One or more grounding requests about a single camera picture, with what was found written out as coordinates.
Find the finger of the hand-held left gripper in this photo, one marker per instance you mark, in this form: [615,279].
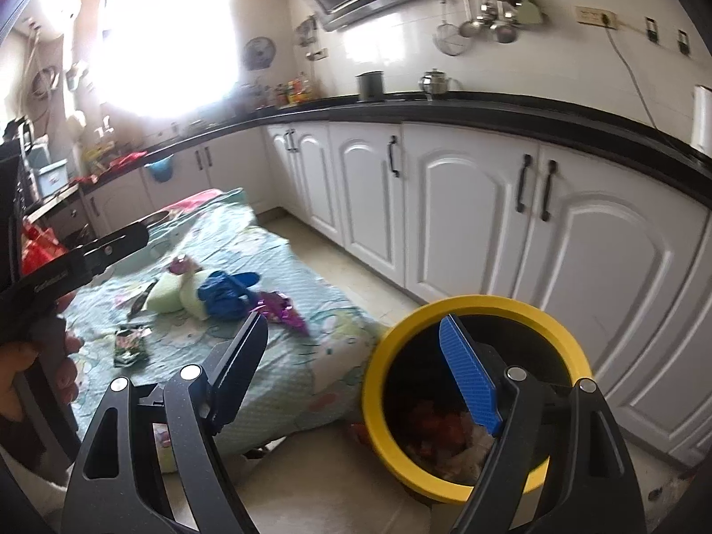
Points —
[111,245]

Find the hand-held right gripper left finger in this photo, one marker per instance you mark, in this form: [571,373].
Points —
[239,361]

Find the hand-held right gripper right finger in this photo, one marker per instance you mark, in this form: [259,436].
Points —
[470,378]

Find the red plastic bag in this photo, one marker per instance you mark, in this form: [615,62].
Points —
[445,425]

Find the dark narrow foil wrapper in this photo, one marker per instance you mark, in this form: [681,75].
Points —
[139,303]

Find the small purple foil wrapper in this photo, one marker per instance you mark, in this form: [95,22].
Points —
[179,266]

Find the yellow rimmed black bin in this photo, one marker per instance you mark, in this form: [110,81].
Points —
[500,309]

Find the dark green snack wrapper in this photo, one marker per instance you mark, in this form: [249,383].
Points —
[131,347]

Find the person's left hand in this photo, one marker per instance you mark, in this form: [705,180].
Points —
[16,378]

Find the red quilted cloth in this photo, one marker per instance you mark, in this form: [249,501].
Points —
[42,250]

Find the cartoon printed pale blanket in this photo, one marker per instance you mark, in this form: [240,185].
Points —
[311,356]

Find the blue hanging bin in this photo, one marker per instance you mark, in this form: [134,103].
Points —
[159,171]

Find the pale plastic storage box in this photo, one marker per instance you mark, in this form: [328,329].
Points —
[53,178]

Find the pink red bed sheet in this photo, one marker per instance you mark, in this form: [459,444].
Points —
[194,200]

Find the metal faucet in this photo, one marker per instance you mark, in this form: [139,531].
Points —
[104,128]

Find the black appliance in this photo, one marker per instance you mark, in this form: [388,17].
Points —
[28,139]

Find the white lower cabinets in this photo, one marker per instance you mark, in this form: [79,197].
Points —
[461,206]

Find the kitchen window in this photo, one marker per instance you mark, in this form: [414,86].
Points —
[167,39]

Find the white water heater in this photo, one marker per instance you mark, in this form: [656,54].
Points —
[58,11]

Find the row of condiment bottles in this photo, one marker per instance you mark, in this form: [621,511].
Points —
[300,89]

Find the black countertop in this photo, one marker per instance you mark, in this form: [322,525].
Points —
[500,103]

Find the metal teapot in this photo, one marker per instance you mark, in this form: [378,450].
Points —
[434,82]

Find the dark cylindrical pot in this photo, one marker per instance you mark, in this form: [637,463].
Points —
[371,86]

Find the metal mesh strainer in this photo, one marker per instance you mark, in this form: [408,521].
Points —
[449,42]

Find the metal ladle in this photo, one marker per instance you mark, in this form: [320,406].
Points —
[473,26]
[505,32]

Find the white electric kettle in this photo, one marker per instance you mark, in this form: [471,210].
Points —
[702,117]

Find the pale green spatula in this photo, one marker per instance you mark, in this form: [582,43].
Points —
[528,11]

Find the small wall fan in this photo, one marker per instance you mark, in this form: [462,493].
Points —
[260,54]

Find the beige wall socket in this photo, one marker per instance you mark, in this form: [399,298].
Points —
[592,15]

